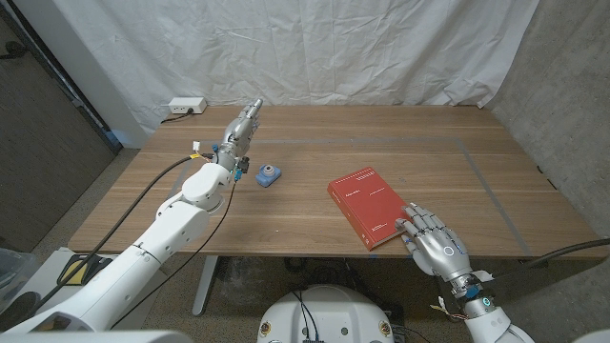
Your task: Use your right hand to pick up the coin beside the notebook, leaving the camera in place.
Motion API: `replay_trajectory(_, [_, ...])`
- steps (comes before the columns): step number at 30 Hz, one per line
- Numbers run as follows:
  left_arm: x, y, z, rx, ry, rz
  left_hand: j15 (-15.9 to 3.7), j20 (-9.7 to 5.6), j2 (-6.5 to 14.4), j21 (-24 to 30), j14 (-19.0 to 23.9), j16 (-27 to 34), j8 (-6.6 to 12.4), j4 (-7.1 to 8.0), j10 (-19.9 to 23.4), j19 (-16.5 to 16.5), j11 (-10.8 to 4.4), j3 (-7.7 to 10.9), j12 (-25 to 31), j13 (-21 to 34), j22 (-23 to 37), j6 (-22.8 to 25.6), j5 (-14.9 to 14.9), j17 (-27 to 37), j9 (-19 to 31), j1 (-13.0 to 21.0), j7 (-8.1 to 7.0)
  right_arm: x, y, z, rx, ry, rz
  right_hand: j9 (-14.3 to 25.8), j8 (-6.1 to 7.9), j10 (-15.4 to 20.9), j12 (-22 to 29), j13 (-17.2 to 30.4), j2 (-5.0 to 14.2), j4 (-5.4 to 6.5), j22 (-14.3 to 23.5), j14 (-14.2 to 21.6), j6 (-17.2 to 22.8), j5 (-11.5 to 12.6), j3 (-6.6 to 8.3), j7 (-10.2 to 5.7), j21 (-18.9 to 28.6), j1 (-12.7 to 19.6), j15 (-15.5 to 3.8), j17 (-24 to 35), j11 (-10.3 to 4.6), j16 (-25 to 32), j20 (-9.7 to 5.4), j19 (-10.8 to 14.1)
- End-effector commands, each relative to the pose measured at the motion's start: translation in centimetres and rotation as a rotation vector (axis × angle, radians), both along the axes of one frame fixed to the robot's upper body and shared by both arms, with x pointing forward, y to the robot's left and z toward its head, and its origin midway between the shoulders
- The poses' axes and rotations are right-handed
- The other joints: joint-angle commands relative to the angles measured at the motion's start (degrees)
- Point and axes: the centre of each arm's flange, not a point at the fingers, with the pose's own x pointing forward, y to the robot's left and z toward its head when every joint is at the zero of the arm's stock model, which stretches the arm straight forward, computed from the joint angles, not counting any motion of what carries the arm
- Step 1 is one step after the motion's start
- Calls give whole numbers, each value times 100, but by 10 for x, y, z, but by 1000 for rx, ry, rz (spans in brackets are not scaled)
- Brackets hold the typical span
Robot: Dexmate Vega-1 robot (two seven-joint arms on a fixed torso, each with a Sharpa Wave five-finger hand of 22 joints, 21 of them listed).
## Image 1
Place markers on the clear plastic bin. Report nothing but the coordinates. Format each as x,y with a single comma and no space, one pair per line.
12,274

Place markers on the white wrinkled backdrop sheet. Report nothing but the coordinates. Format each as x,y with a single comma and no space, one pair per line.
305,47

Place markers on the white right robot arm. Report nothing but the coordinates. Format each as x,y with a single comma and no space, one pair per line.
493,328

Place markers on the blue toy camera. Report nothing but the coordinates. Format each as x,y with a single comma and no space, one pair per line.
267,177

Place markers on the white power strip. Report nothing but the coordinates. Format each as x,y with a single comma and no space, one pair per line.
187,105

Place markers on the grey table leg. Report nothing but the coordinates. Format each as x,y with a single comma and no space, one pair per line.
445,291
205,286

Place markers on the red hardcover notebook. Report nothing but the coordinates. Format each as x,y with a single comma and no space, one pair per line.
367,205

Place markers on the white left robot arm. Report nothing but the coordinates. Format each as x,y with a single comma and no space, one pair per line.
178,224

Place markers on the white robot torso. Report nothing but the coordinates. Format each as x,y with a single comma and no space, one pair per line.
326,314

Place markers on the dark brown door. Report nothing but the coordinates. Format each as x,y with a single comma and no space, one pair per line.
43,143

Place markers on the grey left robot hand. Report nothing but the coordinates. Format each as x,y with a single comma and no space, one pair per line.
238,138

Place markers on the yellow black foot pedal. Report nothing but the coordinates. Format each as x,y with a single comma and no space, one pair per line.
100,264
71,272

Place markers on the black round disc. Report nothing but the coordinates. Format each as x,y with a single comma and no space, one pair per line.
16,307

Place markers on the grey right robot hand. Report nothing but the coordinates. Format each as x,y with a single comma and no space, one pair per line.
443,250

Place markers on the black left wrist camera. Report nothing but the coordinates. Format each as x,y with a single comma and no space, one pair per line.
244,166

